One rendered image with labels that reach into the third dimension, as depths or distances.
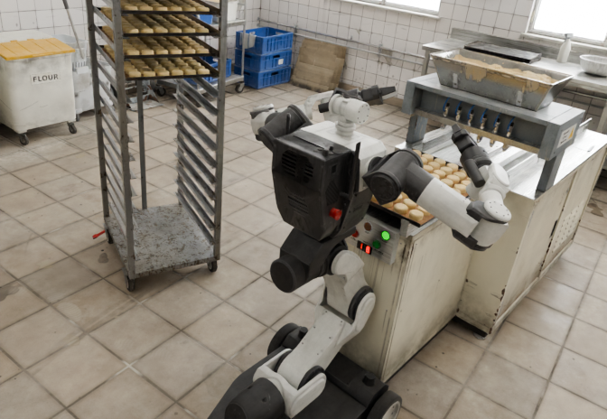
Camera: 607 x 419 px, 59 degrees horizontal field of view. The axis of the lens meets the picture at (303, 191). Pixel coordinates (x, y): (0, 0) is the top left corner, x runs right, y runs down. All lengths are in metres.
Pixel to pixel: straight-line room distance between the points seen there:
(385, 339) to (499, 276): 0.71
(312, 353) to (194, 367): 0.66
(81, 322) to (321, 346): 1.25
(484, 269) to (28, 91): 3.54
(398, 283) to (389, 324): 0.20
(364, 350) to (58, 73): 3.36
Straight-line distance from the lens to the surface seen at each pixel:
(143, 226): 3.21
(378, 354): 2.30
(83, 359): 2.63
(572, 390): 2.89
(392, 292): 2.10
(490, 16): 5.83
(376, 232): 1.99
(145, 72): 2.45
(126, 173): 2.54
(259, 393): 1.94
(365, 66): 6.45
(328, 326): 2.09
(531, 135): 2.50
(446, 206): 1.47
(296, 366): 2.05
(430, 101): 2.67
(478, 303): 2.79
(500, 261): 2.64
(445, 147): 2.68
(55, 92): 4.76
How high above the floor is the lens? 1.80
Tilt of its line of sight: 27 degrees down
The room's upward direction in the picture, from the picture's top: 6 degrees clockwise
